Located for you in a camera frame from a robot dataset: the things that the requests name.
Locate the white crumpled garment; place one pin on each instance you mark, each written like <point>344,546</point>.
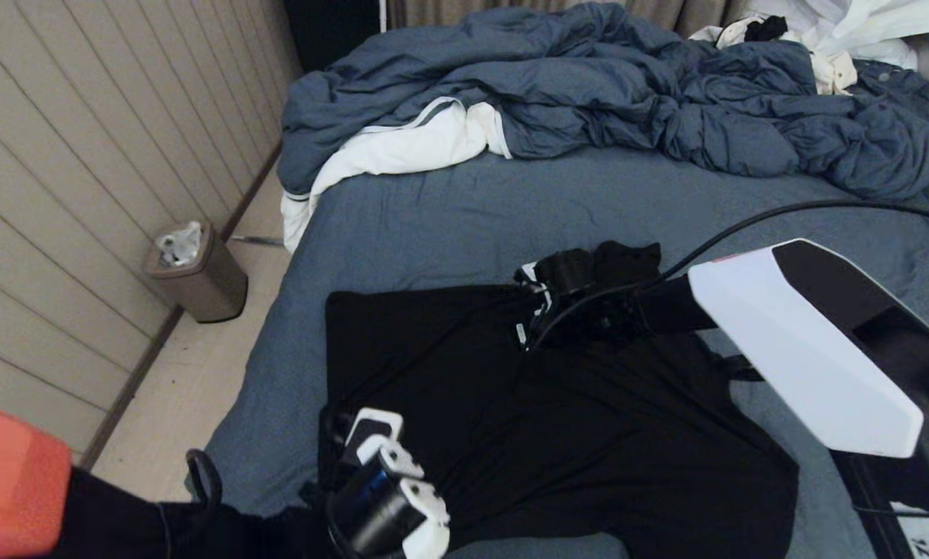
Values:
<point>860,22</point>

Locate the cream buttoned shirt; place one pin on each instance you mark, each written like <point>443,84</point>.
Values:
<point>832,74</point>

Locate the dark blue denim garment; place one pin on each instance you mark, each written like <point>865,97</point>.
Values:
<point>903,84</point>

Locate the white quilt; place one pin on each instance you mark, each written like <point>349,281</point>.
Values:
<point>402,146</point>

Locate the crumpled blue duvet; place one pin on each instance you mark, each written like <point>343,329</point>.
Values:
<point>588,81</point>

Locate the black t-shirt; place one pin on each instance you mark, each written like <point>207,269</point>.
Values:
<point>588,435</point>

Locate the beige curtain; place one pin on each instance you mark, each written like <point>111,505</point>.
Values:
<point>433,12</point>

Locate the brown trash bin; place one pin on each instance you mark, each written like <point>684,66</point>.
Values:
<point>216,291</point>

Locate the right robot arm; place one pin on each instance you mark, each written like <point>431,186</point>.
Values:
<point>805,334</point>

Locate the dark cabinet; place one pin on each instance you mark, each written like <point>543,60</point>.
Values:
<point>328,35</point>

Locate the small black garment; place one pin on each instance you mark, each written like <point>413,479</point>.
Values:
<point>765,29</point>

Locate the bed with blue sheet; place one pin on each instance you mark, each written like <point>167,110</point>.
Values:
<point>433,225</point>

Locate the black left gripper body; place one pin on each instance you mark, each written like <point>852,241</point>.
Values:
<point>309,532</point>

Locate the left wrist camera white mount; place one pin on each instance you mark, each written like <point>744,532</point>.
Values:
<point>402,466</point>

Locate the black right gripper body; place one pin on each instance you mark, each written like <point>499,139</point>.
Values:
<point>596,318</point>

